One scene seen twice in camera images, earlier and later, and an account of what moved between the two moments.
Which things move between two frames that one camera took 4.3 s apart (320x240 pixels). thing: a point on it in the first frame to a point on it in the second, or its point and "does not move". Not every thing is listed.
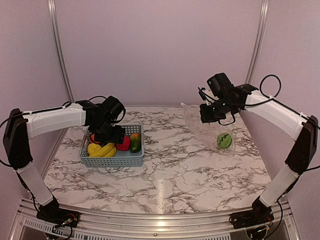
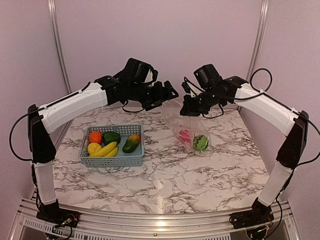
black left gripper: [117, 137] to [160, 96]
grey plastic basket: [121, 158] does not move
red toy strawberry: [125, 146] to [185, 135]
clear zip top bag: [220, 137] to [191, 133]
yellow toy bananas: [96, 150] does not move
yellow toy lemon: [92, 147] does not move
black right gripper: [205, 117] to [188, 108]
